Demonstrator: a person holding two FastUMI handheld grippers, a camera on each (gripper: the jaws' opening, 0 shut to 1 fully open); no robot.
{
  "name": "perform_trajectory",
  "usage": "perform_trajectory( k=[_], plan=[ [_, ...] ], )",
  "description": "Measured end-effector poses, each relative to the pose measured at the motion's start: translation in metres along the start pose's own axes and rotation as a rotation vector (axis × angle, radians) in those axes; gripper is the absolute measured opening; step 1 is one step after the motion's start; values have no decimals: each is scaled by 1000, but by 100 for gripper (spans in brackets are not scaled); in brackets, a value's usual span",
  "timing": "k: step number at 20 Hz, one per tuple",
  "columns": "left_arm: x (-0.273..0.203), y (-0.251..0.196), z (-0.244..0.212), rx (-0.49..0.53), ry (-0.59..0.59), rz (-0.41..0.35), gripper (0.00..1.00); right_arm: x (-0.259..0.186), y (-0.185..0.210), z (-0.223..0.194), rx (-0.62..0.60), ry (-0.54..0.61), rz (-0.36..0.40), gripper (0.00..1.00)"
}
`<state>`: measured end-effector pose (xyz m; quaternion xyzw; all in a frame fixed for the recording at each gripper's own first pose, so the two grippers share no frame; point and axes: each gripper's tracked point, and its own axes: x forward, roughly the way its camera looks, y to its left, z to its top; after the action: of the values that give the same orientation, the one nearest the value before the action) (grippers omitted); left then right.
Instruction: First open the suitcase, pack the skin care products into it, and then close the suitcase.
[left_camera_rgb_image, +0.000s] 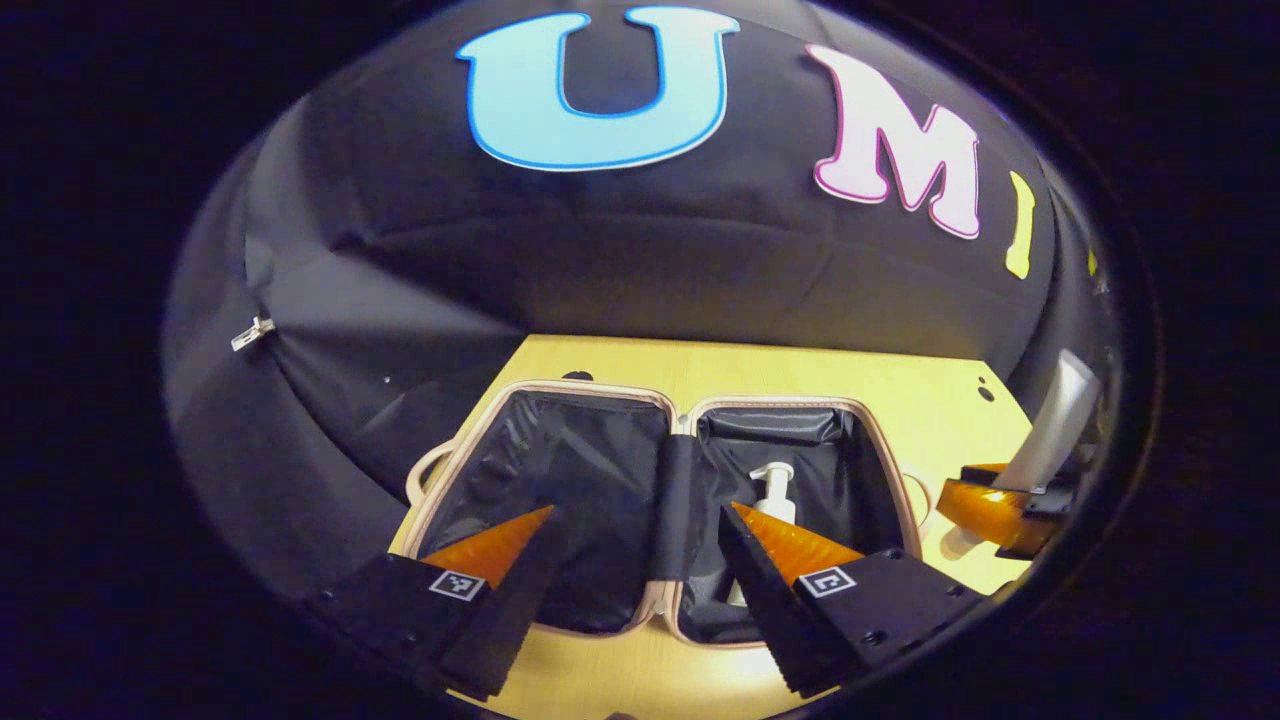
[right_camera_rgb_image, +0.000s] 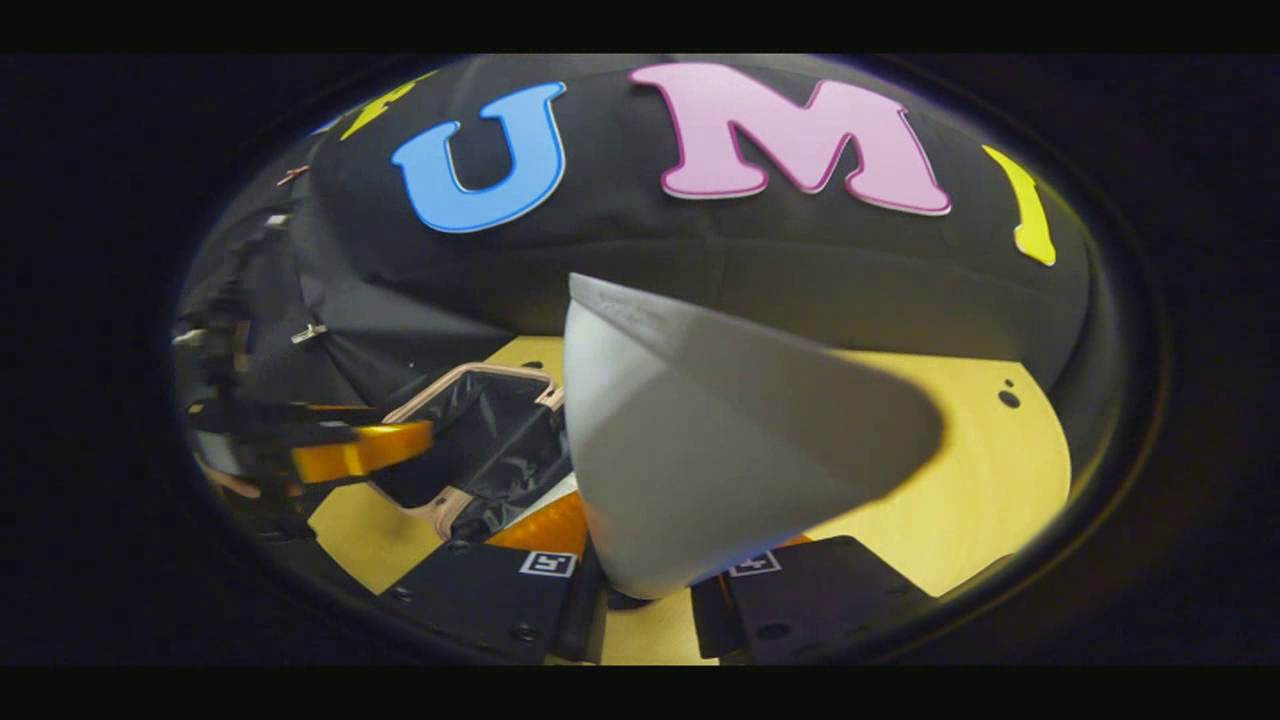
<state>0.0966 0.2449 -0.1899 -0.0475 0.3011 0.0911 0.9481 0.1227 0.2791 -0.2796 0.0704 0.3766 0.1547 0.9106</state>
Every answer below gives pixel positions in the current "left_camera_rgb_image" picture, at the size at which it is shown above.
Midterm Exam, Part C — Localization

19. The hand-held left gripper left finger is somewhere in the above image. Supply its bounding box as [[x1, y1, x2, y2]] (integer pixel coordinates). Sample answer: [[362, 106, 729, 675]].
[[320, 505, 557, 703]]

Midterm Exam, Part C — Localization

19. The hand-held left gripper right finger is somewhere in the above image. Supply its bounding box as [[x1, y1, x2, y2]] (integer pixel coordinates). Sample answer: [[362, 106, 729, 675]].
[[718, 500, 986, 699]]

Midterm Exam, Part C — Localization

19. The white skincare tube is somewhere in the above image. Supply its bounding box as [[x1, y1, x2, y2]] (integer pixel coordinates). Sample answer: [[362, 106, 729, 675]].
[[995, 348, 1101, 493]]

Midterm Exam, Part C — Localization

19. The black backdrop cloth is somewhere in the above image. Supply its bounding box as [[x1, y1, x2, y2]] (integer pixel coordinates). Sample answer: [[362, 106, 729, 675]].
[[160, 0, 1101, 601]]

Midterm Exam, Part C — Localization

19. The pink suitcase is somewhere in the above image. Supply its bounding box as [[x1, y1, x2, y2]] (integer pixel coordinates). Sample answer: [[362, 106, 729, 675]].
[[405, 378, 933, 649]]

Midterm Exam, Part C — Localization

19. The white pump bottle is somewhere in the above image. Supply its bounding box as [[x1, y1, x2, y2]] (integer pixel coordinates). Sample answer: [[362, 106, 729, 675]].
[[725, 462, 798, 608]]

